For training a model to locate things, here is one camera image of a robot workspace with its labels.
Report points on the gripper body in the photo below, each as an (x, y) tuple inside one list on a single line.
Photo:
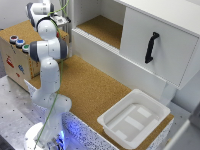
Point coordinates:
[(62, 20)]

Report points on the red button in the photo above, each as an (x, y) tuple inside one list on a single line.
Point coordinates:
[(13, 38)]

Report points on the wooden drawer box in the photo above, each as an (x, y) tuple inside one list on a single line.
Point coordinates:
[(15, 63)]

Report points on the green button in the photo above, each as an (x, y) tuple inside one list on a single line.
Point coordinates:
[(25, 48)]

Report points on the white cabinet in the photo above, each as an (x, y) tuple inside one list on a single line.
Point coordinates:
[(100, 55)]

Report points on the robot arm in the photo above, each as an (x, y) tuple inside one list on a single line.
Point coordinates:
[(49, 76)]

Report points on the blue button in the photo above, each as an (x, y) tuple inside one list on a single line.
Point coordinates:
[(20, 42)]

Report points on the white sliding door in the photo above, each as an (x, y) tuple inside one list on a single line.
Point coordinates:
[(170, 50)]

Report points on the white plastic box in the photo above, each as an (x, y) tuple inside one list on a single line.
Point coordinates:
[(133, 120)]

